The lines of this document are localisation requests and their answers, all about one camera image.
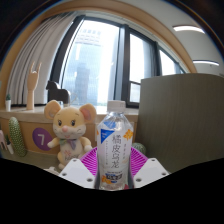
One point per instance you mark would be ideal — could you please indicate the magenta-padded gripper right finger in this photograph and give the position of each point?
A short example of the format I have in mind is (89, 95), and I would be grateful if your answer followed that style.
(150, 171)

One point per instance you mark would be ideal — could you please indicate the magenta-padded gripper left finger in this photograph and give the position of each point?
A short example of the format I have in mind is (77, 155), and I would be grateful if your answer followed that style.
(77, 173)

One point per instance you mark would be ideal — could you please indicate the clear plastic drink bottle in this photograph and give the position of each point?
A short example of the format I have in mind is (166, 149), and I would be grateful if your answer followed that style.
(114, 146)

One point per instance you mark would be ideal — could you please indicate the round green cactus figure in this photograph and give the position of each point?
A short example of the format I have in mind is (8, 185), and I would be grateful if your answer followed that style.
(140, 147)

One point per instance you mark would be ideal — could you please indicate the yellow plush mouse toy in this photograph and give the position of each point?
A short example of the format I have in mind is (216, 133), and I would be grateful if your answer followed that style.
(70, 133)

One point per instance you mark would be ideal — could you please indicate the round purple number sign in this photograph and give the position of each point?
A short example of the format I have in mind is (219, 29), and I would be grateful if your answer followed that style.
(40, 139)

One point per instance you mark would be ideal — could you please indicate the grey-green desk partition panel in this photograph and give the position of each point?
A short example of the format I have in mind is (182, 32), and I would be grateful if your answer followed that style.
(183, 123)

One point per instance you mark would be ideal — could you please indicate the tall green cactus figure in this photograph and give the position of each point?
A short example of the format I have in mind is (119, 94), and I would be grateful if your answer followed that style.
(16, 136)

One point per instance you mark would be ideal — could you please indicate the wooden window ledge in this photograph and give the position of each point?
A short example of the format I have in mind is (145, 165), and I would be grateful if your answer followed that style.
(33, 116)

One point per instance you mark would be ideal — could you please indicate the black horse figure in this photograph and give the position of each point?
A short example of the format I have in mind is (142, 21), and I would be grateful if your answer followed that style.
(56, 94)

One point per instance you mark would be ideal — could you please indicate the wooden hand model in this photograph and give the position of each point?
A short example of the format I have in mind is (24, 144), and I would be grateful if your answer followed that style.
(31, 86)

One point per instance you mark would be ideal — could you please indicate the dark-framed window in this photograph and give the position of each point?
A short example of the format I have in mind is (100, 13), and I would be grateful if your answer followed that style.
(121, 66)

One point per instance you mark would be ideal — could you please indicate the grey-beige curtain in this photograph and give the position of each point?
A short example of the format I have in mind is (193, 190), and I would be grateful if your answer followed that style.
(36, 60)

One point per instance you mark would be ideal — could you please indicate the ceiling lights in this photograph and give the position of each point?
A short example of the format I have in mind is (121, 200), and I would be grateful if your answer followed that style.
(188, 28)

